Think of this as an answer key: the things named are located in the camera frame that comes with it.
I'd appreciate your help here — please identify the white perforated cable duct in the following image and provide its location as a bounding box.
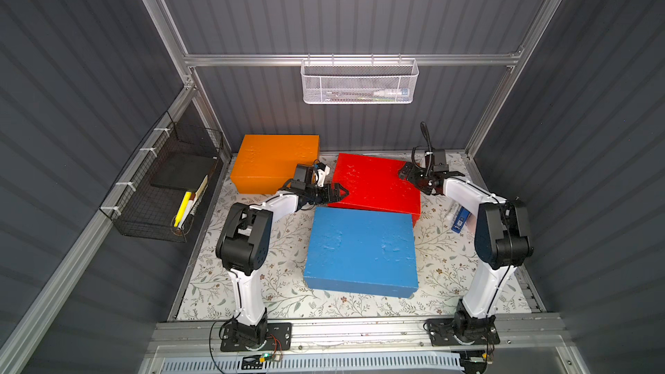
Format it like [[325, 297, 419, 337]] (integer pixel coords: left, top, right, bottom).
[[157, 351, 463, 373]]

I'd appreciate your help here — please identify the floral patterned table mat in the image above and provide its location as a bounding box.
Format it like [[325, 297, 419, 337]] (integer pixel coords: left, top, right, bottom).
[[173, 178, 480, 321]]

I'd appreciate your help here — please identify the white wire mesh basket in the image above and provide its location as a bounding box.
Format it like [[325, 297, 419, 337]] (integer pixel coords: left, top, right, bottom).
[[301, 58, 420, 105]]

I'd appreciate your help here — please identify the black notebook in basket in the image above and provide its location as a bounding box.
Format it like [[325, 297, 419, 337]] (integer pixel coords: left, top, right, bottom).
[[150, 152, 218, 192]]

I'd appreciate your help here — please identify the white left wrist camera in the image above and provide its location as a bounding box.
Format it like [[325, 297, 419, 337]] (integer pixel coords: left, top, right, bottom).
[[313, 162, 331, 187]]

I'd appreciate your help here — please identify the white glue stick tube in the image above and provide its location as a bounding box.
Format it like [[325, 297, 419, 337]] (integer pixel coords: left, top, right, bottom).
[[443, 205, 459, 224]]

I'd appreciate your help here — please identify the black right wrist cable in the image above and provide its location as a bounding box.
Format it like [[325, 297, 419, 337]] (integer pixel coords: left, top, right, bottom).
[[411, 121, 436, 167]]

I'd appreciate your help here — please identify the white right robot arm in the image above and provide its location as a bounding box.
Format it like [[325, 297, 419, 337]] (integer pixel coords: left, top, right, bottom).
[[398, 149, 533, 346]]

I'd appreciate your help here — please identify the blue shoebox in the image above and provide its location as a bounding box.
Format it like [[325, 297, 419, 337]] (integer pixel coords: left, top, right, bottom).
[[303, 207, 419, 298]]

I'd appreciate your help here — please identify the black wire wall basket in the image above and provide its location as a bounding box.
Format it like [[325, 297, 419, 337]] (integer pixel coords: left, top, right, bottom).
[[100, 119, 224, 242]]

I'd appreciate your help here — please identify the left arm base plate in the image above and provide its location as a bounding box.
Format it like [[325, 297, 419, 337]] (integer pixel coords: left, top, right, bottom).
[[219, 321, 293, 353]]

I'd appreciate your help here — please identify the orange shoebox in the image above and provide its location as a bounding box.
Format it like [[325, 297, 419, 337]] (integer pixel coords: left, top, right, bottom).
[[230, 134, 320, 195]]

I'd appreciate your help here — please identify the yellow highlighter marker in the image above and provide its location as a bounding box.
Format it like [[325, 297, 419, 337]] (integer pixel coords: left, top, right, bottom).
[[173, 192, 192, 228]]

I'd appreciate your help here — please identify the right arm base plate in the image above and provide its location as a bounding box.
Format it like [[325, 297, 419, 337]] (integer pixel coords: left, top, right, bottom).
[[423, 317, 500, 346]]

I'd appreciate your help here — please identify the red shoebox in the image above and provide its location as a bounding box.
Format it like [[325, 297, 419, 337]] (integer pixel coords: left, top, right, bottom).
[[330, 153, 421, 225]]

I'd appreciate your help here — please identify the blue stapler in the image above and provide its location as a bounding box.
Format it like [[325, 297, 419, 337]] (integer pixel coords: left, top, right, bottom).
[[451, 207, 470, 234]]

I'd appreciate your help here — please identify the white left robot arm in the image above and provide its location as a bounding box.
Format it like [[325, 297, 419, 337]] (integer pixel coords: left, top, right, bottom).
[[215, 162, 350, 349]]

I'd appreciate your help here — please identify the white marker in mesh basket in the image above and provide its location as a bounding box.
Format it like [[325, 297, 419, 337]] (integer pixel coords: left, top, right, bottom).
[[372, 88, 411, 102]]

